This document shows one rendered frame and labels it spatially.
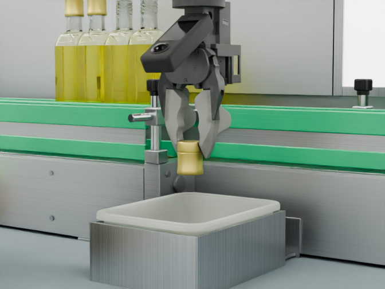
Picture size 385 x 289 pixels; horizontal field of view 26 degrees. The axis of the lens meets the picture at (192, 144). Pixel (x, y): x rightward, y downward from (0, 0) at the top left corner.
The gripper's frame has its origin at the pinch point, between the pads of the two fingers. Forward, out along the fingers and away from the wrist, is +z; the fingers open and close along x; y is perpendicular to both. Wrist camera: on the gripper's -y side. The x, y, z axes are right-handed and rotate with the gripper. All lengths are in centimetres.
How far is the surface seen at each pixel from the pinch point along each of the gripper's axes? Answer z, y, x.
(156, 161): 3.0, 5.9, 10.4
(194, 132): -0.3, 18.3, 12.4
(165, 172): 4.9, 8.0, 10.3
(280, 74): -9.4, 34.3, 5.8
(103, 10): -20.8, 21.3, 34.1
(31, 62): -12, 36, 68
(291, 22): -18.2, 34.4, 3.7
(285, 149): 1.6, 18.3, -4.3
